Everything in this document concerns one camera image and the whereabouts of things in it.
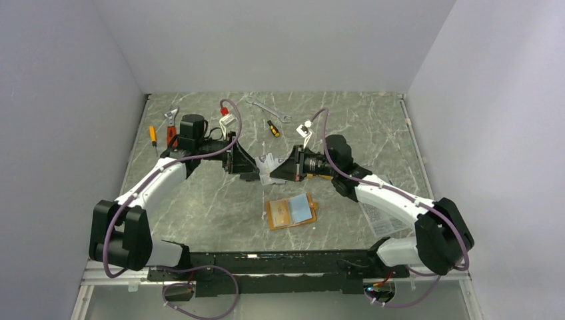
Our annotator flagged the purple cable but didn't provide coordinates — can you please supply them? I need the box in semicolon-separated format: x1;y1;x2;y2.
102;99;244;320
308;108;470;309

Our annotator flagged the black yellow stubby screwdriver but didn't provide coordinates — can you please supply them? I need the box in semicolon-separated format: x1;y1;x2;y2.
267;120;281;137

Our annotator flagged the clear plastic screw box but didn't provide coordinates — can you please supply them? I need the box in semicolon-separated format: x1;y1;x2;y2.
359;202;410;239

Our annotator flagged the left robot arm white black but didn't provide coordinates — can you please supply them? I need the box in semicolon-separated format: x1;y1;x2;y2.
89;114;259;280

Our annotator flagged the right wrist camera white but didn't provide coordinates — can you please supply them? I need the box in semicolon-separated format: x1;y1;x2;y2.
296;120;314;148

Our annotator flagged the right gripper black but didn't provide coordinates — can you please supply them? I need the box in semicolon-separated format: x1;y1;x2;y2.
271;145;338;182

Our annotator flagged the grey credit card stack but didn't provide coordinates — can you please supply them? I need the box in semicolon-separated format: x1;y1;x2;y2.
255;153;286;186

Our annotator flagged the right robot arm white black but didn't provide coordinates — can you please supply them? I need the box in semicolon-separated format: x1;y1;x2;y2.
270;135;474;277

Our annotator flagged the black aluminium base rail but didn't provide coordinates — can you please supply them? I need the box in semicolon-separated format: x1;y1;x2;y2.
81;249;472;297

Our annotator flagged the red handled adjustable wrench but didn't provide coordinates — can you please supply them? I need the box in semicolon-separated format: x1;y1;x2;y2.
164;107;179;147

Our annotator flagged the black credit card stack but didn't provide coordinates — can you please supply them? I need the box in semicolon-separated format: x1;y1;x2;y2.
239;173;261;182

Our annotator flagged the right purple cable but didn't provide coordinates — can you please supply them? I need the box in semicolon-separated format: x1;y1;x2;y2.
308;108;470;309

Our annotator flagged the orange leather card holder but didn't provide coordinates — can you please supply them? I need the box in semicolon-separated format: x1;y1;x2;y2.
265;193;318;231

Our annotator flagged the silver open-end wrench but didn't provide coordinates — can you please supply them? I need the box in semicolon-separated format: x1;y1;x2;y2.
245;95;292;123

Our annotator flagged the small yellow screwdriver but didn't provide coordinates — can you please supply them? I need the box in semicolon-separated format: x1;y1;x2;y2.
149;126;159;156

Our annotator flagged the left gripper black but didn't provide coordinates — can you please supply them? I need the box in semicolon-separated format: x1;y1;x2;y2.
197;131;259;174

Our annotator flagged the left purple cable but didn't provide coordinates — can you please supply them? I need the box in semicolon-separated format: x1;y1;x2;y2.
102;99;244;320

